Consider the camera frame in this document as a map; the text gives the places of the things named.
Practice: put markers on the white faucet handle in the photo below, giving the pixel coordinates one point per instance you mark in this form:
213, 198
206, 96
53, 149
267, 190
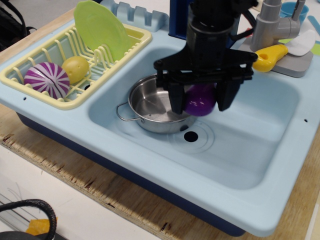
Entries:
302, 44

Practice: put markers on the yellow toy potato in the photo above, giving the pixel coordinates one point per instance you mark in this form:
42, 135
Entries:
76, 67

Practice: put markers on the yellow toy utensil handle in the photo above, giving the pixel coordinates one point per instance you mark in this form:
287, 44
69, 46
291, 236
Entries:
268, 57

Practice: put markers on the yellow tape piece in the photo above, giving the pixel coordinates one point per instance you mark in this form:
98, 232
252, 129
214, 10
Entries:
39, 227

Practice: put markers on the green plastic plate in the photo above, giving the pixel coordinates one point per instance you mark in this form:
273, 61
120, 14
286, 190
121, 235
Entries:
98, 26

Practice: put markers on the black bag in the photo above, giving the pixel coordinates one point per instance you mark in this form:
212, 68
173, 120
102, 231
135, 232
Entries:
11, 30

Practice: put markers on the purple white toy onion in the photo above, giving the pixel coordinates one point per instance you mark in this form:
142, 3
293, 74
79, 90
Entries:
48, 77

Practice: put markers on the yellow dish rack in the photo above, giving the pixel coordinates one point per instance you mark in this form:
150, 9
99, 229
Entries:
57, 49

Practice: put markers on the grey toy faucet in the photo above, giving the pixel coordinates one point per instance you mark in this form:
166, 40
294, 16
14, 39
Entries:
271, 29

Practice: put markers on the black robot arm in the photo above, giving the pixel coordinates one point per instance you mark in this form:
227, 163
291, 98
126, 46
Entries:
247, 22

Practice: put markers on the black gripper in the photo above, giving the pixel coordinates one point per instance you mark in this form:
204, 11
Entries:
205, 59

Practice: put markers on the blue plastic cup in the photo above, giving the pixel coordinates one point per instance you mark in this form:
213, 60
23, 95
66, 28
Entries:
287, 9

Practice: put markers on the dark blue plastic box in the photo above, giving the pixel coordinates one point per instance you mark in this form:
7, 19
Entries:
178, 17

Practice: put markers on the light blue utensil holder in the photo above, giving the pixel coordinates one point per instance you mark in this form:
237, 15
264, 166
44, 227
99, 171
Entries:
137, 16

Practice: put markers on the purple toy eggplant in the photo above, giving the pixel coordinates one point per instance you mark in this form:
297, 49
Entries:
200, 99

